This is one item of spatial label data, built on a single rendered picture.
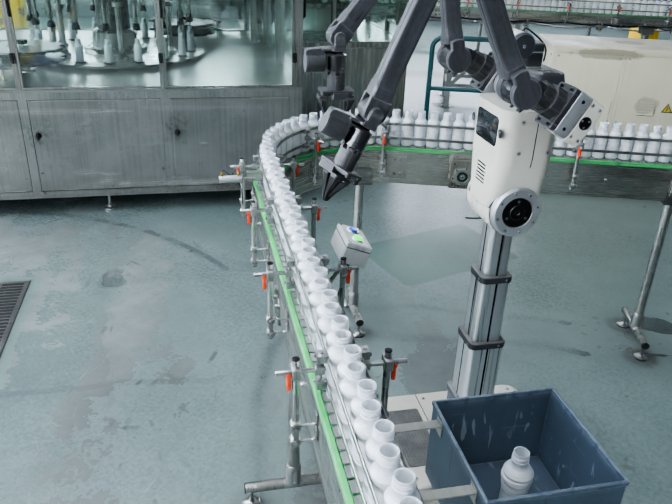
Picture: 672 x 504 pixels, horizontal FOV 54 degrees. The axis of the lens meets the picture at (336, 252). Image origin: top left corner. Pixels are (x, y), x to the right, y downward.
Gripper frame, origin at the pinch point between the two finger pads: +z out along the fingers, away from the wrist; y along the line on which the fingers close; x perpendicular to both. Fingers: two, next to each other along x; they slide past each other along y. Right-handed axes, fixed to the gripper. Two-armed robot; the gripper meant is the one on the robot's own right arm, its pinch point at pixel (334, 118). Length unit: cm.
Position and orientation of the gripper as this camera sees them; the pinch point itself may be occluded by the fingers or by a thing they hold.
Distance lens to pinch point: 212.0
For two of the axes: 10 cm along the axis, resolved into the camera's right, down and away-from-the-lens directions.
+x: 2.1, 4.5, -8.7
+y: -9.8, 0.6, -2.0
